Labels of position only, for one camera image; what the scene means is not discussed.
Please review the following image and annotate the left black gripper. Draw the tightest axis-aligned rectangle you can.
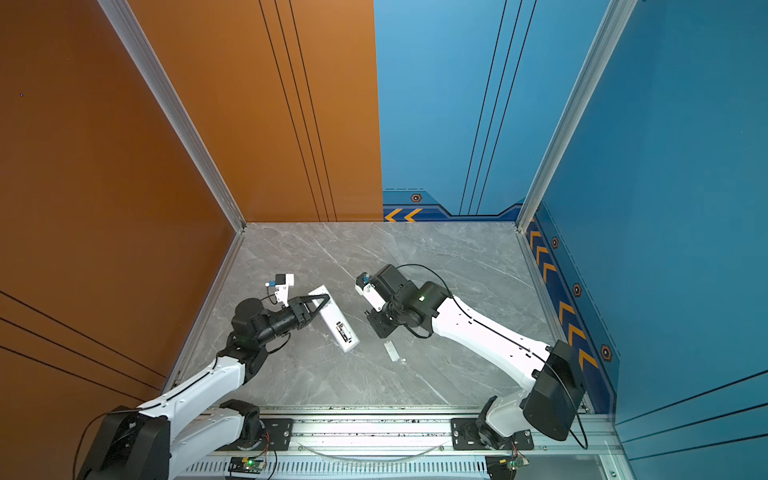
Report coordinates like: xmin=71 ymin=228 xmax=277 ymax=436
xmin=255 ymin=295 xmax=328 ymax=351

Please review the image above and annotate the white battery cover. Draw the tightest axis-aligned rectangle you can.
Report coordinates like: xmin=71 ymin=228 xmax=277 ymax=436
xmin=384 ymin=340 xmax=401 ymax=362

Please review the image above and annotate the white remote control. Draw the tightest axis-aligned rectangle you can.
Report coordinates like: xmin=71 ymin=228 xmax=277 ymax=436
xmin=309 ymin=285 xmax=359 ymax=353

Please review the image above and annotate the black battery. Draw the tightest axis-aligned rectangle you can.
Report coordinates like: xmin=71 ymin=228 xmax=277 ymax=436
xmin=336 ymin=322 xmax=353 ymax=344

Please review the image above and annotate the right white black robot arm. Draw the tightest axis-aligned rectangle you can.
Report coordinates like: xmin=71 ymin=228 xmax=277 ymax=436
xmin=355 ymin=264 xmax=588 ymax=450

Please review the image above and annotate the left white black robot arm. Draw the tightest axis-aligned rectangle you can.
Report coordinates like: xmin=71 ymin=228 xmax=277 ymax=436
xmin=72 ymin=293 xmax=331 ymax=479

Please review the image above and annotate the left circuit board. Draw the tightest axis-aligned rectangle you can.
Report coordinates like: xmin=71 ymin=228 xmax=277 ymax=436
xmin=226 ymin=456 xmax=268 ymax=478

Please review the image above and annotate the circuit board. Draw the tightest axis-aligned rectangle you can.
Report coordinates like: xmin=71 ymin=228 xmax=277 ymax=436
xmin=485 ymin=455 xmax=530 ymax=480
xmin=226 ymin=456 xmax=268 ymax=478

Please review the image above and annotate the right circuit board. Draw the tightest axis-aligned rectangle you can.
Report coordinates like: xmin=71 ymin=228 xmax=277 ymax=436
xmin=485 ymin=455 xmax=530 ymax=480

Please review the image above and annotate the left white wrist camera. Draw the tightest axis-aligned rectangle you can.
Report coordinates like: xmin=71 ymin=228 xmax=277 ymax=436
xmin=265 ymin=273 xmax=295 ymax=306

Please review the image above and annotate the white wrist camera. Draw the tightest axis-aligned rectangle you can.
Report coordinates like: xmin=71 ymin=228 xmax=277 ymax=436
xmin=265 ymin=273 xmax=295 ymax=306
xmin=355 ymin=272 xmax=386 ymax=312

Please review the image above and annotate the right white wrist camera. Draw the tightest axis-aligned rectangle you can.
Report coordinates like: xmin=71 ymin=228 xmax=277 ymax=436
xmin=355 ymin=272 xmax=386 ymax=312

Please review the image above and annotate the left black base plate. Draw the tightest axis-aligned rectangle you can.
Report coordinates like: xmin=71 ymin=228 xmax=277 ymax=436
xmin=216 ymin=417 xmax=294 ymax=454

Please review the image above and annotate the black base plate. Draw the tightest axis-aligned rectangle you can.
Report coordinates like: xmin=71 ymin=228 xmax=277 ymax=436
xmin=216 ymin=417 xmax=294 ymax=454
xmin=450 ymin=418 xmax=535 ymax=451

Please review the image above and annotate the aluminium front rail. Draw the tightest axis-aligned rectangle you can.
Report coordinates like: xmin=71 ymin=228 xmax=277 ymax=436
xmin=173 ymin=409 xmax=633 ymax=479

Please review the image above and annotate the thin grey cable loop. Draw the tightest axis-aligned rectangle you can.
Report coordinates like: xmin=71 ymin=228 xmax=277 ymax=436
xmin=296 ymin=442 xmax=446 ymax=463

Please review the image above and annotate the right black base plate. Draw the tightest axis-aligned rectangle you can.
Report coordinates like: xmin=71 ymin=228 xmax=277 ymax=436
xmin=450 ymin=418 xmax=535 ymax=451

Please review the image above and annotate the left aluminium corner post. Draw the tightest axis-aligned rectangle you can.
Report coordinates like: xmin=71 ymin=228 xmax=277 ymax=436
xmin=98 ymin=0 xmax=247 ymax=234

